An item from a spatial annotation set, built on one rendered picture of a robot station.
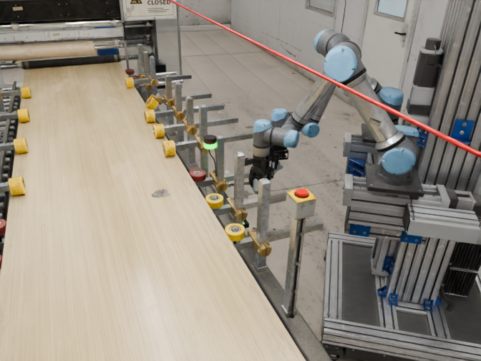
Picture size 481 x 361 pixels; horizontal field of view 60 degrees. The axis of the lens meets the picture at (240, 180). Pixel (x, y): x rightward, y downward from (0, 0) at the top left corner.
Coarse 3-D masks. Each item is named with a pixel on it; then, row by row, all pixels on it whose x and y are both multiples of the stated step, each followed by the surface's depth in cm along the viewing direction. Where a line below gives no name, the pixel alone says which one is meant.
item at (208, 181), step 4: (248, 172) 219; (272, 172) 224; (224, 176) 215; (228, 176) 215; (232, 176) 215; (244, 176) 218; (248, 176) 219; (204, 180) 210; (208, 180) 211; (212, 180) 212; (228, 180) 216; (232, 180) 217; (196, 184) 209; (200, 184) 210; (204, 184) 211; (208, 184) 212; (212, 184) 213
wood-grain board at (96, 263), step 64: (64, 128) 254; (128, 128) 256; (64, 192) 191; (128, 192) 192; (192, 192) 193; (64, 256) 152; (128, 256) 153; (192, 256) 154; (0, 320) 127; (64, 320) 127; (128, 320) 128; (192, 320) 128; (256, 320) 129
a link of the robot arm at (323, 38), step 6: (324, 30) 202; (330, 30) 201; (318, 36) 201; (324, 36) 197; (330, 36) 194; (318, 42) 201; (324, 42) 196; (318, 48) 202; (324, 48) 196; (324, 54) 201; (366, 78) 214; (372, 78) 220; (372, 84) 217; (378, 84) 219
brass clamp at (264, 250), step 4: (248, 232) 177; (252, 232) 176; (248, 236) 178; (252, 236) 174; (256, 240) 172; (256, 244) 170; (260, 244) 169; (264, 244) 169; (268, 244) 170; (256, 248) 171; (260, 248) 169; (264, 248) 168; (268, 248) 169; (256, 252) 172; (260, 252) 168; (264, 252) 169; (268, 252) 170; (264, 256) 170
